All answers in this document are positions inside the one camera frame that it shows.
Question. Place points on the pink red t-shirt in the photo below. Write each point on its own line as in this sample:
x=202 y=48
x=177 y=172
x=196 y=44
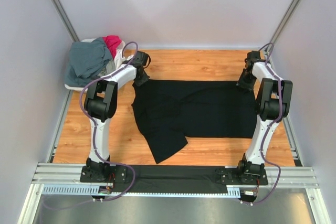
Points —
x=112 y=42

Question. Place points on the teal grey t-shirt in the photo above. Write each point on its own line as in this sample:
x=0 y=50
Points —
x=86 y=61

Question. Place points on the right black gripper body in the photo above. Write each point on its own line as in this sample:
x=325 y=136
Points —
x=247 y=81

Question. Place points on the light grey t-shirt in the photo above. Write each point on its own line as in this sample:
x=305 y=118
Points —
x=107 y=69

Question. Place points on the corner aluminium post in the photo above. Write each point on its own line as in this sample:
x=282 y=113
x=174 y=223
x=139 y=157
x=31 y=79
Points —
x=285 y=19
x=65 y=19

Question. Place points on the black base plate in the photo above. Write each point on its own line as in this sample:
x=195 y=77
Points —
x=236 y=176
x=115 y=174

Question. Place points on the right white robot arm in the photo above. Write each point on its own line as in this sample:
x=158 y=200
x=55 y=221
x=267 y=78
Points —
x=272 y=105

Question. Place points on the aluminium frame rail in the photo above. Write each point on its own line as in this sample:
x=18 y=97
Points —
x=50 y=173

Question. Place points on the slotted grey cable duct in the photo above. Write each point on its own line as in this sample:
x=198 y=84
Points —
x=88 y=190

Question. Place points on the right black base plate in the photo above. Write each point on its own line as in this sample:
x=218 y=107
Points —
x=236 y=176

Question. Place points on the white t-shirt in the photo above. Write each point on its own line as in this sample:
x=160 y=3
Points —
x=118 y=59

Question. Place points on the white laundry basket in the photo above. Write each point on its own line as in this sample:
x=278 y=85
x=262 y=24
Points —
x=122 y=45

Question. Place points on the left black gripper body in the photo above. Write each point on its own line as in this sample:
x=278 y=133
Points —
x=140 y=80

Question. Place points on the right corner aluminium post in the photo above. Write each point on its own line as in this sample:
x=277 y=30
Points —
x=285 y=19

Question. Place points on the black t-shirt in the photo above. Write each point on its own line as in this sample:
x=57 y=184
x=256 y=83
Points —
x=168 y=111

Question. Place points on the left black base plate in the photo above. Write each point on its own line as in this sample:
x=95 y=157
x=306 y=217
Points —
x=115 y=174

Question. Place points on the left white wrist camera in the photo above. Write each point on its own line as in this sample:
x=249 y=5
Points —
x=128 y=58

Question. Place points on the left corner aluminium post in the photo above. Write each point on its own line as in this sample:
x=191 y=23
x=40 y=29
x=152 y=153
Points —
x=65 y=19

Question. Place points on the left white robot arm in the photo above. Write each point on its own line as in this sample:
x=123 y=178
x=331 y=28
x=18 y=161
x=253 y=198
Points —
x=100 y=105

